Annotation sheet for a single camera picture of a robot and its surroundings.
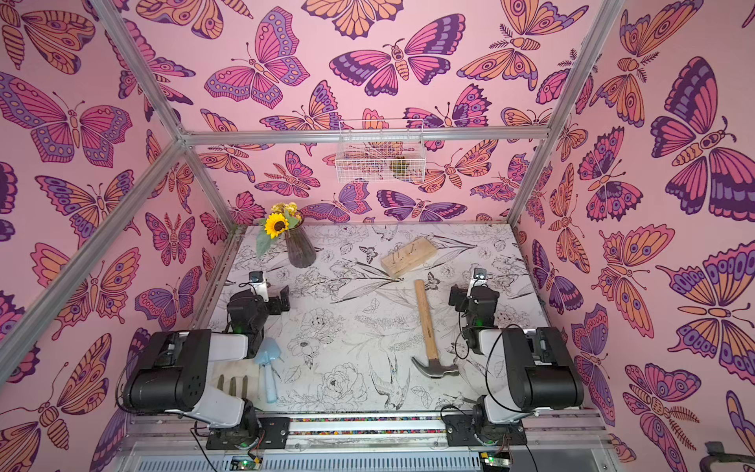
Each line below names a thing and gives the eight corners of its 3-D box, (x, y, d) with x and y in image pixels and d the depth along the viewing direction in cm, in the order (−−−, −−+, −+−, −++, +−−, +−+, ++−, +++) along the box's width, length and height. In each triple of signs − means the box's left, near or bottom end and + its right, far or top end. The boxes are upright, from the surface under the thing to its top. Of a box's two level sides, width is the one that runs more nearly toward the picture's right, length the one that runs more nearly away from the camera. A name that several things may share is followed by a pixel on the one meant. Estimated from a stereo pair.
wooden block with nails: (394, 281, 105) (394, 273, 102) (380, 265, 110) (380, 257, 106) (436, 256, 113) (438, 247, 109) (421, 242, 117) (423, 233, 114)
